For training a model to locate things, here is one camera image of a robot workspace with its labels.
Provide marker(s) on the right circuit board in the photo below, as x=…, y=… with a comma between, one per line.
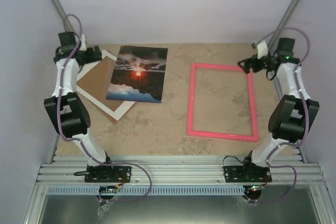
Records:
x=256, y=187

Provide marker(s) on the right aluminium corner post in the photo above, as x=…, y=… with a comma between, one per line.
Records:
x=283, y=22

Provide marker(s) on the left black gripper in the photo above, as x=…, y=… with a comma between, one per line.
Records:
x=92, y=56

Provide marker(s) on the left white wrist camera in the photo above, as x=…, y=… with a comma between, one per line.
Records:
x=83, y=46

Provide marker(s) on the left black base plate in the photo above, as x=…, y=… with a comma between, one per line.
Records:
x=108, y=174

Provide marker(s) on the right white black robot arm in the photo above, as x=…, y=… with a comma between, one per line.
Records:
x=292, y=118

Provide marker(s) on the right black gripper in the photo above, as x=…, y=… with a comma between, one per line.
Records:
x=246, y=62

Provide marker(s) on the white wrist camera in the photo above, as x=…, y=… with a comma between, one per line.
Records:
x=262, y=49
x=83, y=46

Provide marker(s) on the aluminium rail platform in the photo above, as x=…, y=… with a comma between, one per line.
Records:
x=180, y=170

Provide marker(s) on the circuit board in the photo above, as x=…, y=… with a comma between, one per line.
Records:
x=111, y=189
x=256, y=187

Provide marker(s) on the white mat brown backing board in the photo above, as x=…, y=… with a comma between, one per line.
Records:
x=93, y=82

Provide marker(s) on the blue slotted cable duct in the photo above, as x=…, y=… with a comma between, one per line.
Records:
x=137, y=190

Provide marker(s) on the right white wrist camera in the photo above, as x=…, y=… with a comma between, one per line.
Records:
x=262, y=49

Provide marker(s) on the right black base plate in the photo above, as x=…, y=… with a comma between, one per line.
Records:
x=232, y=173

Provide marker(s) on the left circuit board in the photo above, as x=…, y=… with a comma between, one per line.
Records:
x=111, y=189

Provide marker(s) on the left aluminium corner post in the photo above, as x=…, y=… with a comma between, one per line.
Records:
x=56, y=1

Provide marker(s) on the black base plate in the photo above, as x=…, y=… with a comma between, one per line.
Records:
x=108, y=174
x=232, y=173

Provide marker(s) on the aluminium corner post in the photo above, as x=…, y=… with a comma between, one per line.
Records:
x=56, y=1
x=283, y=22

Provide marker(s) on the sunset landscape photo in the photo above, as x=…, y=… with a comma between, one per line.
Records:
x=138, y=74

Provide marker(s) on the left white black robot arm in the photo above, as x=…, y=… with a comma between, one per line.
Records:
x=65, y=109

